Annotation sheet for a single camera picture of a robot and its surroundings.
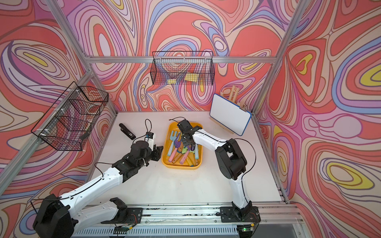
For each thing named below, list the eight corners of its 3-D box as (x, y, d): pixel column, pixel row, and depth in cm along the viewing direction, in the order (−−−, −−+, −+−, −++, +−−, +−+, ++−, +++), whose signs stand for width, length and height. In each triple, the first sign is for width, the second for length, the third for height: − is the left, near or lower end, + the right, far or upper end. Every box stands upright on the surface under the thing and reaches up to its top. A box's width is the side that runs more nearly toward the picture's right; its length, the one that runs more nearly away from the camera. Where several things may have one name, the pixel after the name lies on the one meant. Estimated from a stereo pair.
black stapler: (120, 130, 111) (117, 125, 107) (124, 127, 113) (121, 122, 108) (132, 141, 105) (129, 136, 100) (135, 138, 106) (133, 133, 102)
